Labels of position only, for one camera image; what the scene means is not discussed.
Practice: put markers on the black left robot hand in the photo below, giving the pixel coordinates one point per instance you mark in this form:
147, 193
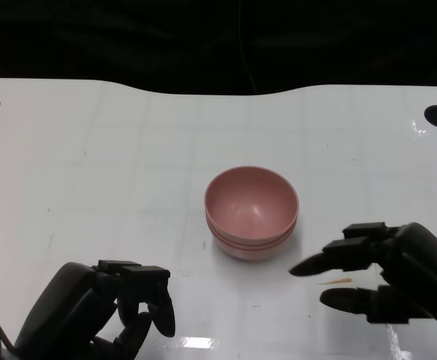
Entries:
64, 307

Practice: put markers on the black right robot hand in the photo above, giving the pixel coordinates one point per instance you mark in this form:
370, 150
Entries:
413, 262

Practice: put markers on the pink plastic bowl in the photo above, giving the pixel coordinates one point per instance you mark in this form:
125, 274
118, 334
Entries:
252, 255
252, 243
252, 202

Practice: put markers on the thin orange wooden splinter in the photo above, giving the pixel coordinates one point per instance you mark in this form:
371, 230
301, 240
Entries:
338, 280

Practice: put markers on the black backdrop curtain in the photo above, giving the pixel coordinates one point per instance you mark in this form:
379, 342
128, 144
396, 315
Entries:
128, 37

